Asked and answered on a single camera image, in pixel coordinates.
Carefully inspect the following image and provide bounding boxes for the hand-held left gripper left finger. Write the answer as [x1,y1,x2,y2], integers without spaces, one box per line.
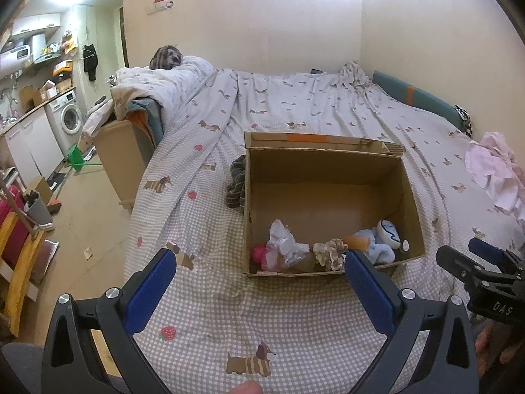
[41,248,178,394]

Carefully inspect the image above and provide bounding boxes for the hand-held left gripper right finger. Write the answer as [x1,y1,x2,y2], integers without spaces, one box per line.
[344,250,480,394]

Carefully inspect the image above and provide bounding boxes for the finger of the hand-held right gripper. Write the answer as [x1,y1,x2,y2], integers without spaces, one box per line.
[435,245,518,296]
[468,237,525,269]

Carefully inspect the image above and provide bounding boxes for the blue plush toy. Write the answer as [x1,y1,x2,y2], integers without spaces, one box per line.
[353,219,401,266]

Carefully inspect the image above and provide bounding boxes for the orange cardboard tube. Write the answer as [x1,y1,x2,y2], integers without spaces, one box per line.
[342,234,368,252]

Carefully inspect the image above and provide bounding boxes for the beige lace scrunchie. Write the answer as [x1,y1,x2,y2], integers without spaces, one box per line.
[312,238,349,272]

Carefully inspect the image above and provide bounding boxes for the white plastic bag item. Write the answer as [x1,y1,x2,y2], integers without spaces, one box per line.
[266,219,311,269]

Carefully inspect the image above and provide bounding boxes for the cardboard box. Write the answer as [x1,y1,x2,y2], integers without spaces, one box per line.
[243,131,427,279]

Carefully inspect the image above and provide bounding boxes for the person's right hand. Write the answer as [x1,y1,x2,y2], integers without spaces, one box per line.
[475,322,504,379]

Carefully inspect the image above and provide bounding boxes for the person's left hand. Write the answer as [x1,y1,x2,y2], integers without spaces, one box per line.
[227,381,263,394]

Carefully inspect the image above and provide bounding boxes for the pink cloth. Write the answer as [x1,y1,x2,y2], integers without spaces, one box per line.
[465,131,525,216]

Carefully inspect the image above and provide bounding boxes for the grey floor mat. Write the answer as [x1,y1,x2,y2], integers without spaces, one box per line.
[26,238,60,285]

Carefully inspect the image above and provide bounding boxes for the pink toy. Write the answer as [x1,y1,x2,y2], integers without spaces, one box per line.
[251,245,280,272]

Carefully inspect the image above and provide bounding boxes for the black white patterned cloth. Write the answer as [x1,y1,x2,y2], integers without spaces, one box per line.
[454,104,473,139]

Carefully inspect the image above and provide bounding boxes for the yellow wooden rack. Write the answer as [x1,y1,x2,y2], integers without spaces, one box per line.
[0,213,48,334]

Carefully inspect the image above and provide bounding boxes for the wooden bedside cabinet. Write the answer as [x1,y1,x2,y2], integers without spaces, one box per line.
[94,118,157,211]

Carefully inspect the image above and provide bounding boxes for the dark striped cloth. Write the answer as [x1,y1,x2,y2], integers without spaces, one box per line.
[224,155,248,210]

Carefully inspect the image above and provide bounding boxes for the grey bucket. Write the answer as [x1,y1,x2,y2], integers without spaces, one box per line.
[22,191,54,227]

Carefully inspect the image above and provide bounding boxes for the person's grey trousers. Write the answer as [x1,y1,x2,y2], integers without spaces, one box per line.
[0,341,124,394]

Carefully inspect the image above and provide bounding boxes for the green dustpan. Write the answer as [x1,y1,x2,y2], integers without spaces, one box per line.
[66,143,104,173]

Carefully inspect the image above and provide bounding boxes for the red suitcase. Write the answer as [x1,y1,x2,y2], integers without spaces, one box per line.
[0,185,26,264]

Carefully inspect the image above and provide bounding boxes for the teal cushion with orange stripe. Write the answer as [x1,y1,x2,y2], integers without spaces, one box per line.
[372,71,472,136]

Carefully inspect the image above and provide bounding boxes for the teal blanket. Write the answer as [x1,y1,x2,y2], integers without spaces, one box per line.
[126,98,165,145]

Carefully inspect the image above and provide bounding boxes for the white kitchen cabinet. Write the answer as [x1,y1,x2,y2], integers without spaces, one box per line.
[0,109,66,189]

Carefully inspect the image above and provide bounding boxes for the white washing machine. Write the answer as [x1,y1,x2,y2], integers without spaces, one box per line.
[44,89,85,148]

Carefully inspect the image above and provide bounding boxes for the white printed duvet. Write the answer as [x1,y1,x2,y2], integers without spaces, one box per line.
[110,55,239,132]

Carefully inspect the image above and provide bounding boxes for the brown cardboard carton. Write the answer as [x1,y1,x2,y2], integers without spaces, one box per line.
[19,86,42,110]

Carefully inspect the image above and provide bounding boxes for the grey striped pillow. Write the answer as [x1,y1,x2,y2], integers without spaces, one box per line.
[148,45,183,70]

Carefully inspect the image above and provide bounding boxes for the black hanging bag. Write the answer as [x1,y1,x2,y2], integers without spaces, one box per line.
[83,44,99,82]

